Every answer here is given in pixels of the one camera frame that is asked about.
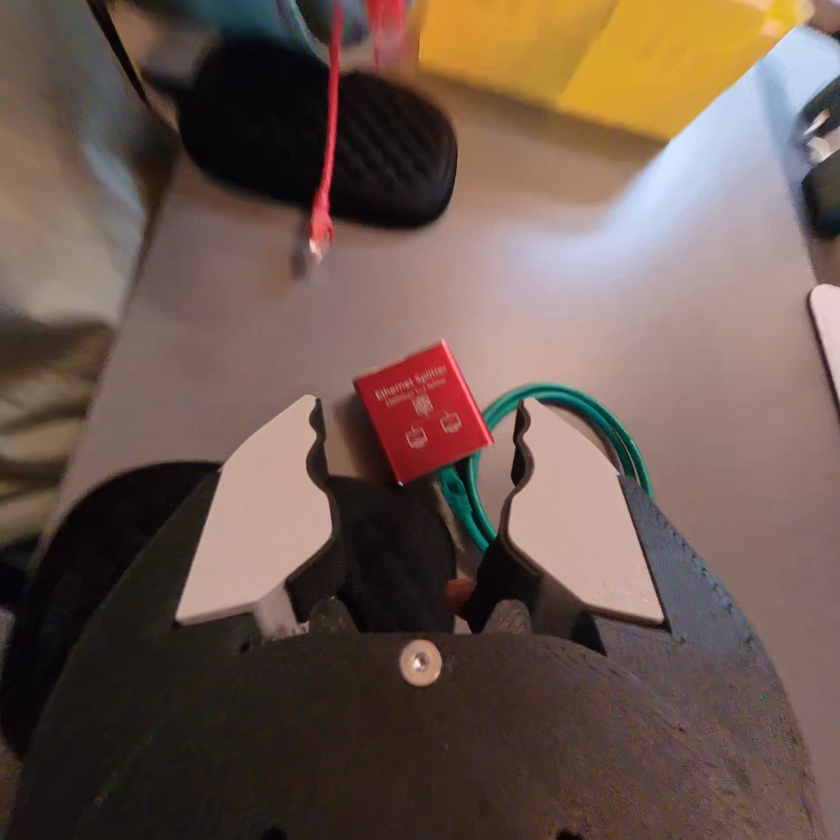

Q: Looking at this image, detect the person's left forearm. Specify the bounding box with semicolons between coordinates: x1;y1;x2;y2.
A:
217;0;368;48

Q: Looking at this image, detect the grey power adapter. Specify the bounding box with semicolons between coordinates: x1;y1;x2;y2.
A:
797;80;840;153
801;157;840;242

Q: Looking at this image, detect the yellow plastic bin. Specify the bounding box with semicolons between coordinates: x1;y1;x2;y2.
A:
416;0;816;143

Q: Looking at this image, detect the red ethernet cable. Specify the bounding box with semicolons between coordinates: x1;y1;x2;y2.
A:
292;0;411;278

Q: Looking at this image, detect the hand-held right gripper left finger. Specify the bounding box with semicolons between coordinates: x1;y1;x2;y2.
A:
175;394;343;639

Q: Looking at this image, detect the grey desk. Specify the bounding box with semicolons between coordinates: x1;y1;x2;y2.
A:
59;26;840;808

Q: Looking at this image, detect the green ethernet cable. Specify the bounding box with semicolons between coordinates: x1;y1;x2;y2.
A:
436;382;652;557

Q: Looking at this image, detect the red ethernet splitter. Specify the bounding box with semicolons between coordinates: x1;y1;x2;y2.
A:
353;339;494;487

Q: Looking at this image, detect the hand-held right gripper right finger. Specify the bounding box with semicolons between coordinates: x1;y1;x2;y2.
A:
497;397;667;636

